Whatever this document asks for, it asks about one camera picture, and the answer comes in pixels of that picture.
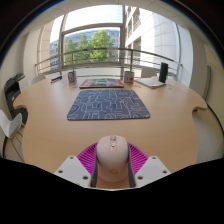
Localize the blue patterned mouse pad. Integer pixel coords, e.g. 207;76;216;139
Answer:
66;88;151;121

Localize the white chair with wooden legs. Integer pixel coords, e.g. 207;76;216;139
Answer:
0;109;26;163

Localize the grey door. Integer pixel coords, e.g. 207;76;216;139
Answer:
203;64;213;101

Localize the open white magazine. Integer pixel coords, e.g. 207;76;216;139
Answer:
134;76;167;89

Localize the white plastic chair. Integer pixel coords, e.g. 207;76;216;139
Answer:
31;73;47;86
141;67;158;79

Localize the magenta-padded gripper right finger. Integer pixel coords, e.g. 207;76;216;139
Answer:
127;142;172;188

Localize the black cylinder speaker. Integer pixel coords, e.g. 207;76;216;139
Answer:
158;61;169;84

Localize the pale pink computer mouse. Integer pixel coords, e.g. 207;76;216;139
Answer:
95;134;130;183

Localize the small dark blue stapler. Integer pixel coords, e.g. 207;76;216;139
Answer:
50;75;63;84

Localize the metal balcony railing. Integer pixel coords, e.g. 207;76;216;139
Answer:
34;47;183;81

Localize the red and blue flat book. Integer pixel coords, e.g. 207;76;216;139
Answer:
78;78;125;89

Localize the printed tin cup with pens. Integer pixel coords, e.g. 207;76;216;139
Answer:
123;70;135;84

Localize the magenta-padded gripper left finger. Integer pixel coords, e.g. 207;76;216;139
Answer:
54;142;100;189

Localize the black office printer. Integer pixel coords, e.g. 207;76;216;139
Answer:
3;72;29;125

